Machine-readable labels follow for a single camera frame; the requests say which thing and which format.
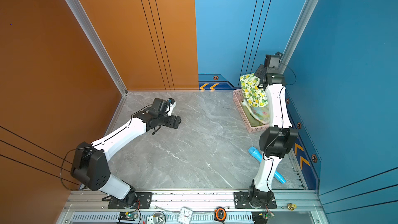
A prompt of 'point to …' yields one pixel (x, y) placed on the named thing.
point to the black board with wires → (261, 217)
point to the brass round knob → (291, 206)
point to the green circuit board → (128, 216)
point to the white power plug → (157, 218)
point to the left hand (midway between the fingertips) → (175, 116)
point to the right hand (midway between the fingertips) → (263, 69)
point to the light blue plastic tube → (259, 155)
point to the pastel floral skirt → (260, 113)
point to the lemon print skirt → (255, 97)
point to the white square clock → (185, 215)
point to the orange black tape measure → (220, 214)
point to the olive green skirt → (253, 121)
